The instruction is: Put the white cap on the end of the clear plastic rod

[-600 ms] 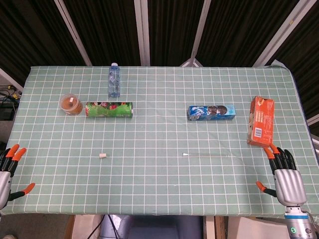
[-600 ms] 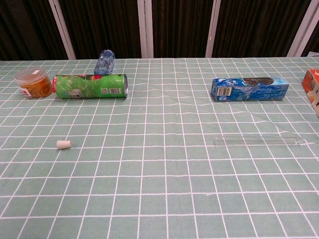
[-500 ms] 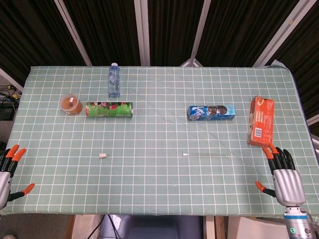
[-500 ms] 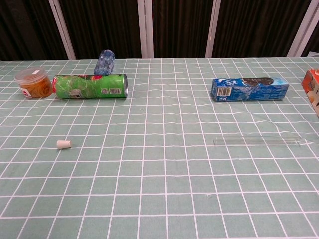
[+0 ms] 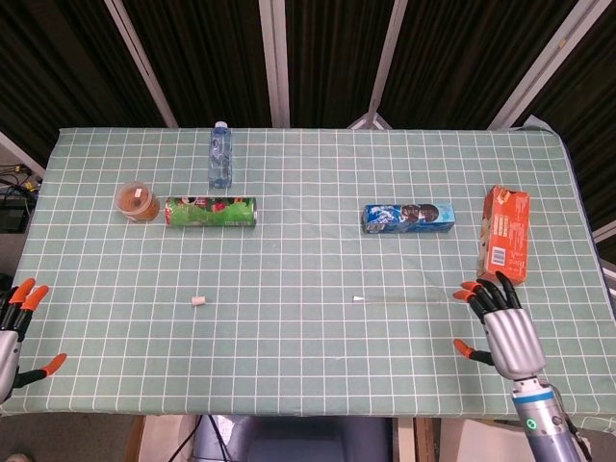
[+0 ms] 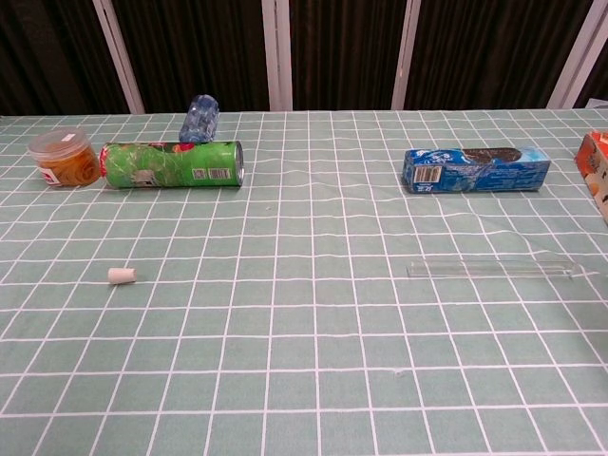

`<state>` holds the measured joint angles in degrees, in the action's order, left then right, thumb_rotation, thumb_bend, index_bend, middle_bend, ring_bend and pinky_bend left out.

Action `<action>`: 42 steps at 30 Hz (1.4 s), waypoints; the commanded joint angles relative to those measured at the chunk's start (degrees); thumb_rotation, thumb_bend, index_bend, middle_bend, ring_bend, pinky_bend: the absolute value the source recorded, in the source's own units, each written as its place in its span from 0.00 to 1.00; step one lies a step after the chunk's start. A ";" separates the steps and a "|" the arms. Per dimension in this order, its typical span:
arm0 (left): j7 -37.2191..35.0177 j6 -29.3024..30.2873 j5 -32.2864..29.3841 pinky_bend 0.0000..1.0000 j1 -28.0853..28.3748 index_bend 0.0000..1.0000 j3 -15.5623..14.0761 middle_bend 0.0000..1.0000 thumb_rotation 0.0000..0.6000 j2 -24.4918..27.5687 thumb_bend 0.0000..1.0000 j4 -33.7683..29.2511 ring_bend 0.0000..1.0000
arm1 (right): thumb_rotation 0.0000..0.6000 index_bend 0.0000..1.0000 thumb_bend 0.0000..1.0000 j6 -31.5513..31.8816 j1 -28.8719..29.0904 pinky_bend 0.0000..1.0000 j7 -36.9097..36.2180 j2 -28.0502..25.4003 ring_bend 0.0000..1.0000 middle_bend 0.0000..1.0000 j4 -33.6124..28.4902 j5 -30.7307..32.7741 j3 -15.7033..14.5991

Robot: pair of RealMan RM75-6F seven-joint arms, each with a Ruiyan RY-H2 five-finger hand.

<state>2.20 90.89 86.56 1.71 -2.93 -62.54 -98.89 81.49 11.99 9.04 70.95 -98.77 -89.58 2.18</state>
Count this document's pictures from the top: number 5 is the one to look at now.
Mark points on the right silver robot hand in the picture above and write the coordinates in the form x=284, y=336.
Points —
x=512, y=337

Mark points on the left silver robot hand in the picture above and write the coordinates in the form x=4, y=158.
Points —
x=9, y=356

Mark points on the clear thin tube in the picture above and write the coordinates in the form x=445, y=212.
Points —
x=385, y=299

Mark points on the small white cork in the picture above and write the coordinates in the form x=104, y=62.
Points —
x=198, y=301

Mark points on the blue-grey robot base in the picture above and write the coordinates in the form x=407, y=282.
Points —
x=313, y=443

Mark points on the orange carton box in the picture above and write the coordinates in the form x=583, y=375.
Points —
x=505, y=236

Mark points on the brown wooden table leg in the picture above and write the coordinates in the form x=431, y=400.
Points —
x=424, y=440
x=136, y=440

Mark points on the blue cookie box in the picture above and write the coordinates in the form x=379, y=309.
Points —
x=409, y=217

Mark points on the clear jar of rubber bands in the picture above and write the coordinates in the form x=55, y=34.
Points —
x=137, y=202

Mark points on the green checkered tablecloth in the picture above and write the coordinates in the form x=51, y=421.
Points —
x=308, y=269

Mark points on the green chip can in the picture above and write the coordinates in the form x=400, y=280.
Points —
x=212, y=212

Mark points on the clear plastic water bottle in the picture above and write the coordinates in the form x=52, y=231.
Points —
x=220, y=159

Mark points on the white metal frame bar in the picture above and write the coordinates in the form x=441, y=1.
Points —
x=21, y=154

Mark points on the white metal frame post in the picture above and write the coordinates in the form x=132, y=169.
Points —
x=534, y=62
x=275, y=62
x=387, y=53
x=144, y=67

